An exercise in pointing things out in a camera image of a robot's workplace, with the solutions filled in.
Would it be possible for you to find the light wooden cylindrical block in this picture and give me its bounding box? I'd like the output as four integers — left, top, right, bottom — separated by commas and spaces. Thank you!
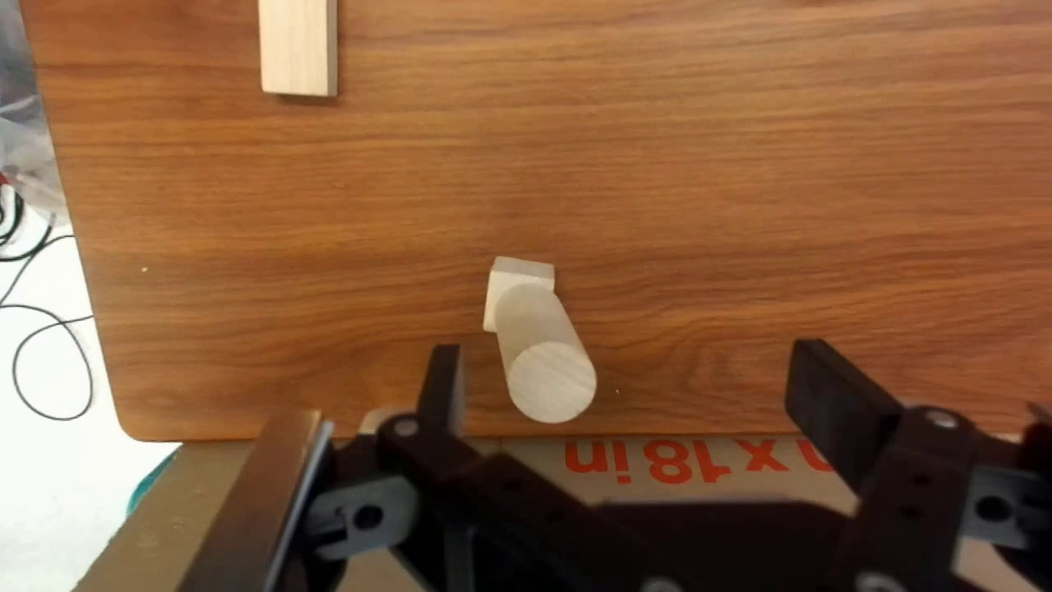
492, 278, 601, 428

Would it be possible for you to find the flat rectangular wooden block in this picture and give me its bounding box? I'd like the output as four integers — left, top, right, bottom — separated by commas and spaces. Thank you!
256, 0, 343, 102

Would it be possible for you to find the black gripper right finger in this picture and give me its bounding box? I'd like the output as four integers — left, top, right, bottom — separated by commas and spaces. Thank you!
785, 335, 906, 497

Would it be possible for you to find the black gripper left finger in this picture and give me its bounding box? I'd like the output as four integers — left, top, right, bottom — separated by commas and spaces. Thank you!
416, 342, 469, 437

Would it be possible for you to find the thin black cable loop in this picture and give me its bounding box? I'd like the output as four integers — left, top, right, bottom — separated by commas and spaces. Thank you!
0, 207, 103, 425

